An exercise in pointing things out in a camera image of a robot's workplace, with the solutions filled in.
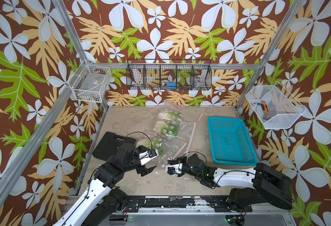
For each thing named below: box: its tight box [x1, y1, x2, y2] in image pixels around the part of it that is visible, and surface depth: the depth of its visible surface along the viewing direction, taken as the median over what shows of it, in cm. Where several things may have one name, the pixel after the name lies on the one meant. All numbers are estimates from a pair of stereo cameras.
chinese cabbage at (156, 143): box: [146, 137, 164, 156], surface depth 88 cm
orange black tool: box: [260, 99, 270, 120], surface depth 86 cm
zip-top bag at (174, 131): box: [152, 118, 197, 145], surface depth 98 cm
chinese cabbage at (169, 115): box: [157, 111, 182, 122], surface depth 106 cm
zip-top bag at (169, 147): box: [136, 134, 188, 168], surface depth 90 cm
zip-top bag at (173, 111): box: [157, 101, 204, 125], surface depth 107 cm
